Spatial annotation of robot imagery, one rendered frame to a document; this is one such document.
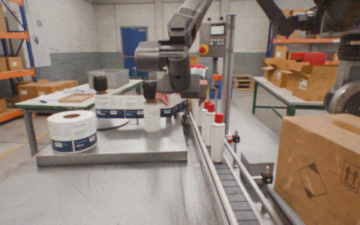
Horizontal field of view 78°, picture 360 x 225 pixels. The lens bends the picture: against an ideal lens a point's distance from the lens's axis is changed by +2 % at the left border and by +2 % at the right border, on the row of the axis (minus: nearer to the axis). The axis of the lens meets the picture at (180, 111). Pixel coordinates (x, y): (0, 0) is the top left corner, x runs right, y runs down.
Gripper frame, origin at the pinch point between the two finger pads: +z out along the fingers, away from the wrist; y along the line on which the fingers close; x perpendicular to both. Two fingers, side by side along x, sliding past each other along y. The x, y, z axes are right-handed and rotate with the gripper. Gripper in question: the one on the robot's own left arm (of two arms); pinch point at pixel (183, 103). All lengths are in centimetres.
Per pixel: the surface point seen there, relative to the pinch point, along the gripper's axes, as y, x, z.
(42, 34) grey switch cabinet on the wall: 394, -398, 254
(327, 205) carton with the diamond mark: -37.2, 24.6, 8.8
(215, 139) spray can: -11.0, -2.0, 26.5
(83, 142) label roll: 48, -2, 34
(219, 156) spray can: -12.4, 2.7, 32.1
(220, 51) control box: -14, -58, 29
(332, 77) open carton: -136, -134, 130
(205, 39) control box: -6, -65, 26
